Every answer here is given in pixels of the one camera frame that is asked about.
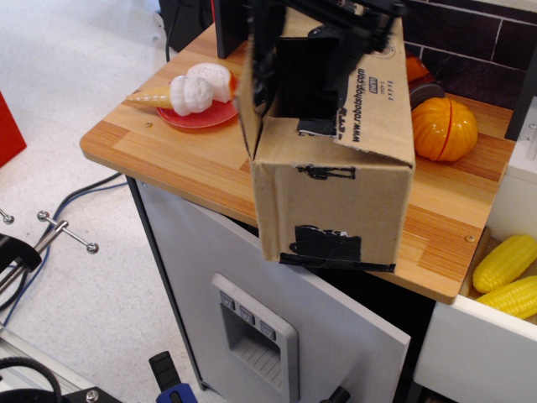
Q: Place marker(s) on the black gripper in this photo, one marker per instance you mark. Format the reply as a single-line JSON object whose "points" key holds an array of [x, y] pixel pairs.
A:
{"points": [[360, 33]]}

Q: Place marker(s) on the brown cardboard box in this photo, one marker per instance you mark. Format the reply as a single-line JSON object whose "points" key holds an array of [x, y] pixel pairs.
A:
{"points": [[331, 185]]}

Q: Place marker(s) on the red plastic plate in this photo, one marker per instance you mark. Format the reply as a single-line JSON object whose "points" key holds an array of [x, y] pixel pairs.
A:
{"points": [[216, 114]]}

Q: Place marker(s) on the orange brown toy jar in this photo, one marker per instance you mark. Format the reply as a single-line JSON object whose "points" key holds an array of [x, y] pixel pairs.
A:
{"points": [[422, 85]]}

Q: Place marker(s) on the toy ice cream cone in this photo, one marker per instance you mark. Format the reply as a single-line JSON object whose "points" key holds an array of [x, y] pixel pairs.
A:
{"points": [[185, 95]]}

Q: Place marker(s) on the orange toy pumpkin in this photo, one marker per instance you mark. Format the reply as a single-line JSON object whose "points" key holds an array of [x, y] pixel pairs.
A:
{"points": [[444, 130]]}

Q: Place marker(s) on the grey toy fridge door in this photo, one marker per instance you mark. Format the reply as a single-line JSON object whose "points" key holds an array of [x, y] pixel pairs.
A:
{"points": [[258, 331]]}

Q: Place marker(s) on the yellow toy corn upper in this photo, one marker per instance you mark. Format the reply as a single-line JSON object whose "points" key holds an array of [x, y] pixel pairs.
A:
{"points": [[506, 263]]}

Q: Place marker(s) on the yellow toy corn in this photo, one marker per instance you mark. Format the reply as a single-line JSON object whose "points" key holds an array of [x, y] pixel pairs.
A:
{"points": [[517, 299], [506, 263]]}

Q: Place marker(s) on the red box at left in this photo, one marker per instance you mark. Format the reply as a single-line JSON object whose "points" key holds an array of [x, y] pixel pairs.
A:
{"points": [[12, 142]]}

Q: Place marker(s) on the yellow toy corn lower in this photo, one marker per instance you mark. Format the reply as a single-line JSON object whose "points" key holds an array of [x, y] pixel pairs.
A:
{"points": [[517, 299]]}

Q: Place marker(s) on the white drawer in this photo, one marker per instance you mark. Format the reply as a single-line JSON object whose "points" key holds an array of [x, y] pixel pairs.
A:
{"points": [[473, 353]]}

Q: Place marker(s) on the black knob at bottom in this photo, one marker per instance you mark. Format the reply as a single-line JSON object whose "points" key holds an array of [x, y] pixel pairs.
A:
{"points": [[339, 395]]}

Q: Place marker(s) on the metal clamp with black body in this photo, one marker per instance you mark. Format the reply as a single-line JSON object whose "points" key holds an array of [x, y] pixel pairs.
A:
{"points": [[26, 258]]}

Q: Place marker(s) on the black dark post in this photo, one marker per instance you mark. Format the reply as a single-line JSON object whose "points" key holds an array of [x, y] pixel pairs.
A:
{"points": [[231, 20]]}

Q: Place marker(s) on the blue black clamp handle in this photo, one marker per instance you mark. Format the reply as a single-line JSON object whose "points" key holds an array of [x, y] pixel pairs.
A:
{"points": [[172, 389]]}

